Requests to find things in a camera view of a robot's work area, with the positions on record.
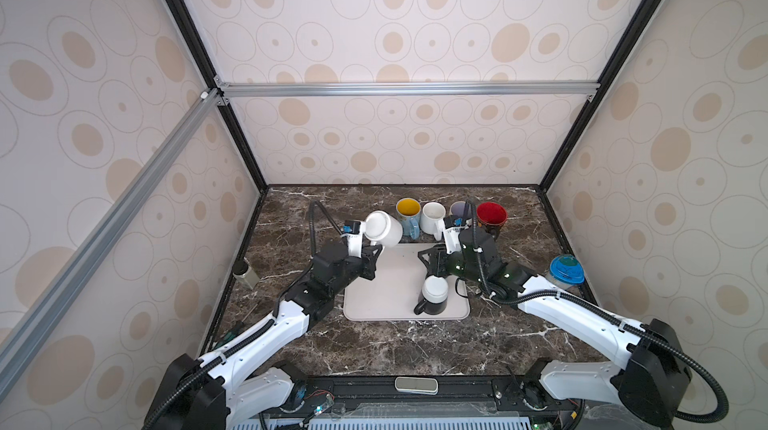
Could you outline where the black skull mug red inside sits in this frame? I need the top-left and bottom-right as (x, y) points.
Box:
(476, 202), (508, 239)

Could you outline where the black and white mug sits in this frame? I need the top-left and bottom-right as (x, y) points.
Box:
(414, 276), (449, 316)

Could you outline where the pink iridescent mug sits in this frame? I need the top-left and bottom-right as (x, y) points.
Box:
(449, 201), (473, 226)

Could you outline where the white ribbed mug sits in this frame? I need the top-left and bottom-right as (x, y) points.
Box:
(420, 202), (446, 241)

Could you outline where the plain white mug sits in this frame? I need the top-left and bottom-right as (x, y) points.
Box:
(364, 211), (403, 248)

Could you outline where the blue butterfly mug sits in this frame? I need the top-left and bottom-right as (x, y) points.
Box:
(396, 198), (421, 240)

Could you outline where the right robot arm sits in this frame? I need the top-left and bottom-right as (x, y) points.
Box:
(417, 230), (698, 428)

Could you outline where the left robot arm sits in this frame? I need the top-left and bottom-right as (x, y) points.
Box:
(143, 242), (384, 429)

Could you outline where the beige plastic tray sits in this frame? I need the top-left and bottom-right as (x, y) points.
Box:
(343, 243), (470, 322)

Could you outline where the small glass jar dark lid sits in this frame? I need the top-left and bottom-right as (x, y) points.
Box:
(232, 259), (261, 290)

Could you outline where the cup with blue lid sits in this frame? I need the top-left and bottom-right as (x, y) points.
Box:
(544, 254), (585, 290)

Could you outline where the grey oval base badge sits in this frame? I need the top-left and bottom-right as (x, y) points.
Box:
(394, 376), (439, 396)

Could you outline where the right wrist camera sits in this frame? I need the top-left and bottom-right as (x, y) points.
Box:
(442, 216), (466, 255)

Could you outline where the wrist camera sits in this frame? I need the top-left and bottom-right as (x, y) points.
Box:
(442, 216), (466, 255)
(341, 220), (366, 258)

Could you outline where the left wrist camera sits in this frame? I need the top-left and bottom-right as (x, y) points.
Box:
(341, 220), (366, 258)

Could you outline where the green handled screwdriver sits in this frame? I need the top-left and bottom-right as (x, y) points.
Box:
(214, 320), (245, 349)

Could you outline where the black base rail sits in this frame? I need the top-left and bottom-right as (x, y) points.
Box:
(155, 372), (673, 430)

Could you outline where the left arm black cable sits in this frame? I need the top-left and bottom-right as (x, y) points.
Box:
(140, 200), (346, 430)

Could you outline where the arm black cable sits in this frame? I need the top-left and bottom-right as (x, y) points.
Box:
(464, 201), (730, 425)
(140, 200), (346, 430)

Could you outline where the horizontal aluminium rail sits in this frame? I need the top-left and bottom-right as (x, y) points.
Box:
(214, 80), (600, 100)

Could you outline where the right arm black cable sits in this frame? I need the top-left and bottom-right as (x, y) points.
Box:
(464, 201), (730, 425)

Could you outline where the diagonal aluminium rail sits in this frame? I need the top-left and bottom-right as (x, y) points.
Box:
(1, 88), (223, 399)

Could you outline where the black left corner post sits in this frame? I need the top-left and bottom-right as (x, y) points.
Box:
(164, 0), (269, 192)

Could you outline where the black corner frame post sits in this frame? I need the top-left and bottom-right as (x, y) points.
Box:
(538, 0), (663, 195)

